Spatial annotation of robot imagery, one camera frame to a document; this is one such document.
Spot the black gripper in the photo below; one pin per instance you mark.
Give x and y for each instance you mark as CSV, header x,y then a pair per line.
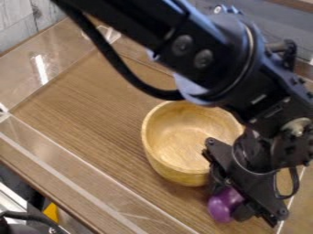
x,y
259,164

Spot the purple toy eggplant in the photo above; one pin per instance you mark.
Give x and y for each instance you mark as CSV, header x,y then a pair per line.
x,y
224,203

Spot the brown wooden bowl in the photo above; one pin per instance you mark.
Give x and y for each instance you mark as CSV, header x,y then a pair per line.
x,y
174,131

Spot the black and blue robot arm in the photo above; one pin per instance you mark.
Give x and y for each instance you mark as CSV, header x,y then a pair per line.
x,y
226,68

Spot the yellow and black equipment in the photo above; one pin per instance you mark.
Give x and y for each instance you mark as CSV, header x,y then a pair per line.
x,y
59,217

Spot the clear acrylic front wall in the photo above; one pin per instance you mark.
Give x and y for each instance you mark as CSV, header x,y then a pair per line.
x,y
103,204

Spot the clear acrylic corner bracket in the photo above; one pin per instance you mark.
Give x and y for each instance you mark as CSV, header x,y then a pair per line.
x,y
109,34

